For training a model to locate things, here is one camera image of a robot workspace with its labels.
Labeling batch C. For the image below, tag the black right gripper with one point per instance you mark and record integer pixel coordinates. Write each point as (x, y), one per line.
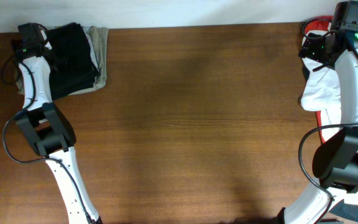
(311, 49)

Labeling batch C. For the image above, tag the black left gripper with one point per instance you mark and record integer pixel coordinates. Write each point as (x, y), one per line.
(60, 63)

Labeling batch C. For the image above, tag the black shorts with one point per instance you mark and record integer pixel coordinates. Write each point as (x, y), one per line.
(73, 69)

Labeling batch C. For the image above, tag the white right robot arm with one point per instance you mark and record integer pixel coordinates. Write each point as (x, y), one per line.
(334, 177)

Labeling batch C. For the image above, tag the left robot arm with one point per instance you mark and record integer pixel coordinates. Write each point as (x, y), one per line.
(52, 138)

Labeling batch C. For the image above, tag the red garment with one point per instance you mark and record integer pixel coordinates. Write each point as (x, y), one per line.
(320, 27)

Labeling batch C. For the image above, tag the white shirt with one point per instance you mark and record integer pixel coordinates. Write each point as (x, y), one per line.
(322, 95)

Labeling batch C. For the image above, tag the folded khaki shorts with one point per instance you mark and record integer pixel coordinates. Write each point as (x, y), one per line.
(34, 71)

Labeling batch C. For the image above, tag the dark grey garment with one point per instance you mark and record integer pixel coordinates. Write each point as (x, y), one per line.
(347, 211)

